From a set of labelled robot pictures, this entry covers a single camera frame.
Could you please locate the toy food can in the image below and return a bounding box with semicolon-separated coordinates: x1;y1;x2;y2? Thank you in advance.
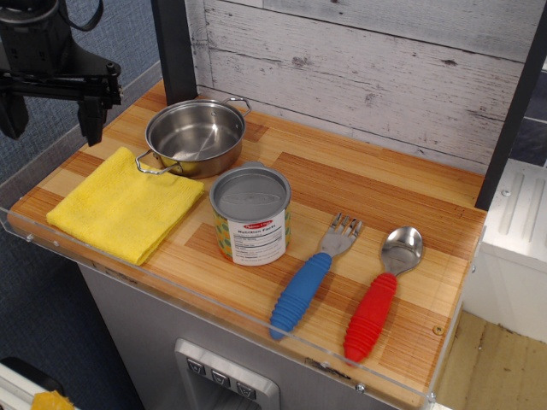
209;161;291;267

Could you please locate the yellow folded cloth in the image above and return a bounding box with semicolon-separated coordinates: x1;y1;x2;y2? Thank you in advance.
46;147;204;266

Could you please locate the silver dispenser button panel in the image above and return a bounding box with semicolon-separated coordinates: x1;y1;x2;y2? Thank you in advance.
174;338;281;409

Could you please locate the dark frame post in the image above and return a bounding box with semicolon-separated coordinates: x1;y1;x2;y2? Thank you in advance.
475;2;546;211
151;0;197;105

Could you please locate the grey toy fridge cabinet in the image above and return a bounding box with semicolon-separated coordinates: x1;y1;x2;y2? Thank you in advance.
79;266;390;409

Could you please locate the clear acrylic table guard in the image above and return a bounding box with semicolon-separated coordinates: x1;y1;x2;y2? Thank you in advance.
1;85;485;409

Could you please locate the small steel pot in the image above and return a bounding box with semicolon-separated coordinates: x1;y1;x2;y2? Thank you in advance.
135;97;252;179

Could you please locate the orange yellow object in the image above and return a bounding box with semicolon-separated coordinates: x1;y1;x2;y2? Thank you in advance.
30;390;75;410

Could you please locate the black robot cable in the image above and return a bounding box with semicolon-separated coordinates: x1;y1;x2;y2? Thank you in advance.
57;0;105;32

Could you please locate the white plastic unit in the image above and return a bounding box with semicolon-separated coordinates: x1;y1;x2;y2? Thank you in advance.
462;159;546;342

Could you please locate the red handled spoon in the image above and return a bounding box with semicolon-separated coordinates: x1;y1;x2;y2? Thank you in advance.
343;226;423;363

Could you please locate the blue handled fork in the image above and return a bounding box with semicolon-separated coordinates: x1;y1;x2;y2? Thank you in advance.
269;213;363;340

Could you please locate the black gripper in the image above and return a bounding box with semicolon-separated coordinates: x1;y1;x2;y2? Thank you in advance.
1;1;121;147

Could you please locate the dark left frame post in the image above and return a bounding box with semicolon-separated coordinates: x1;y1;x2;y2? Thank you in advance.
151;0;197;105

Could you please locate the white black device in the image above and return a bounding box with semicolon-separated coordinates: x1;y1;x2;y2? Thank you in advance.
1;359;65;410

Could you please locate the dark right frame post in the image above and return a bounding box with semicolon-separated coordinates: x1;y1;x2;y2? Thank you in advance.
475;2;546;211

